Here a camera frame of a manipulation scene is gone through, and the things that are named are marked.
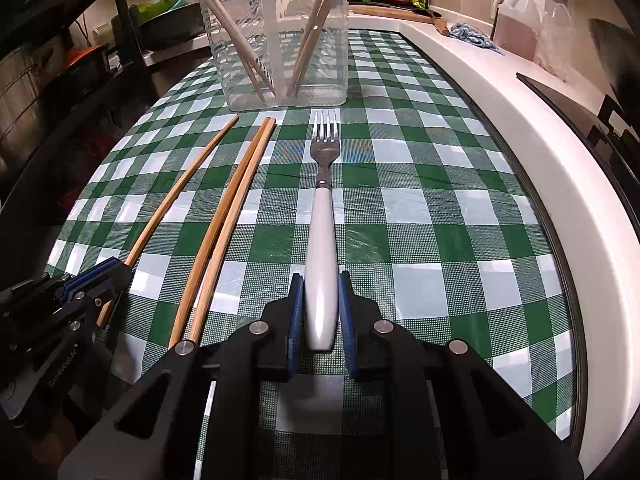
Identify white handled fork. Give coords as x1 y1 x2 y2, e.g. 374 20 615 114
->
305 110 341 352

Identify white striped spoon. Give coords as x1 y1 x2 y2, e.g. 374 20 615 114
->
204 0 276 100

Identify green checkered tablecloth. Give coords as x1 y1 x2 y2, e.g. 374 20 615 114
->
46 29 575 479

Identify black shelf unit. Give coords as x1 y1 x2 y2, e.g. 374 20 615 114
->
0 0 156 221

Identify black cooking pot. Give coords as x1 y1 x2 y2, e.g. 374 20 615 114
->
138 3 205 52

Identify green and blue basins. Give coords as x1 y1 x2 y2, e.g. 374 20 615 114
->
129 0 183 26

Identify clear plastic utensil holder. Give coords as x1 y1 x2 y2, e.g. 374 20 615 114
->
198 0 348 112

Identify black gas stove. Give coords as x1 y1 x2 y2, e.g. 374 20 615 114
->
516 73 639 226

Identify clear plastic bag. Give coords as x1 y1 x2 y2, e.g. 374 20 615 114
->
534 3 575 81

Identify blue rag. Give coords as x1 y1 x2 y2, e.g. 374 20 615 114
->
449 23 501 54

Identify round wooden cutting board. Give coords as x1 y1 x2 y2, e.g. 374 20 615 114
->
350 4 450 37

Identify plastic oil jug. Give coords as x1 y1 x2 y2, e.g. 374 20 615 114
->
490 0 541 61

